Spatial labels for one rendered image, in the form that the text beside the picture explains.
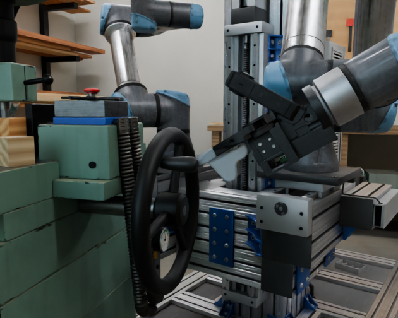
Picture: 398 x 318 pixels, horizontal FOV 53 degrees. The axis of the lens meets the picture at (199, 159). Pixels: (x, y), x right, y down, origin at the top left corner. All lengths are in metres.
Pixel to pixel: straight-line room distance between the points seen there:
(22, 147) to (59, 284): 0.25
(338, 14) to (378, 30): 2.90
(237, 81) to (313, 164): 0.55
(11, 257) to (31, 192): 0.10
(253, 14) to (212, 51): 2.79
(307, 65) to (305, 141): 0.15
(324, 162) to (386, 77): 0.57
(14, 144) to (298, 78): 0.45
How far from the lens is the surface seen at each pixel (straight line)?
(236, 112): 1.32
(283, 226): 1.01
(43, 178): 0.68
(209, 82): 4.06
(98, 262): 0.86
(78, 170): 0.69
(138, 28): 1.23
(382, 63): 0.57
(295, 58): 0.70
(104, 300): 0.91
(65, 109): 0.71
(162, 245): 1.01
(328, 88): 0.57
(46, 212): 0.70
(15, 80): 0.81
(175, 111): 1.34
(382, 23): 1.01
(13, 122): 0.75
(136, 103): 1.31
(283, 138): 0.57
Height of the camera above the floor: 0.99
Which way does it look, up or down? 7 degrees down
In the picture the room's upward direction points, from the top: straight up
